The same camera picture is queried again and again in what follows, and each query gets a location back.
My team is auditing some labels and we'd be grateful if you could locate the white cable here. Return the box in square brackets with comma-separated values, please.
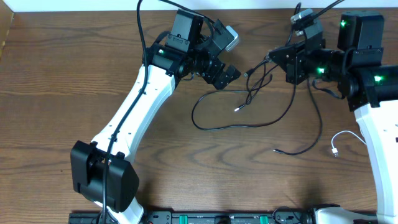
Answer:
[330, 129, 368, 157]

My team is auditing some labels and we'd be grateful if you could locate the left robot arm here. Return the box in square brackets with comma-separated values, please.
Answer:
[70, 9, 240, 223]

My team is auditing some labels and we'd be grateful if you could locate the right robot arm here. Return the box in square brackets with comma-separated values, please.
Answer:
[269, 9, 397, 223]

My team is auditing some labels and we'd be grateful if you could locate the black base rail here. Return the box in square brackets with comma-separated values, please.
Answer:
[68, 209, 377, 224]

